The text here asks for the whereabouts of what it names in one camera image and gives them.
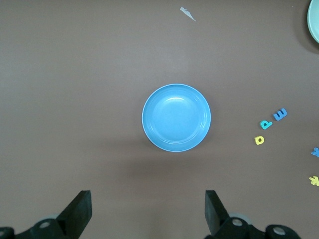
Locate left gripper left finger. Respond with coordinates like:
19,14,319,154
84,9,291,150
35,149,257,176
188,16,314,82
0,190,92,239

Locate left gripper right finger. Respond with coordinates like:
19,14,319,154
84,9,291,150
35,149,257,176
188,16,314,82
204,190,304,239

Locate blue letter E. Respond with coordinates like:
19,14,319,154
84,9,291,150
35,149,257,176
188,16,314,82
273,108,288,121

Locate blue plate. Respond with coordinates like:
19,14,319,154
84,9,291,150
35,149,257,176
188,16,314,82
142,83,212,152

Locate brown paper table cover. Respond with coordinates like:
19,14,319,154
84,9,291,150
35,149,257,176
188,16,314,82
0,0,319,239

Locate small white paper scrap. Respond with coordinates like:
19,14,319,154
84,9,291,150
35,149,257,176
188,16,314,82
179,6,196,22

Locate pale green plate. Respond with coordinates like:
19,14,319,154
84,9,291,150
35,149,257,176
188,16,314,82
307,0,319,45

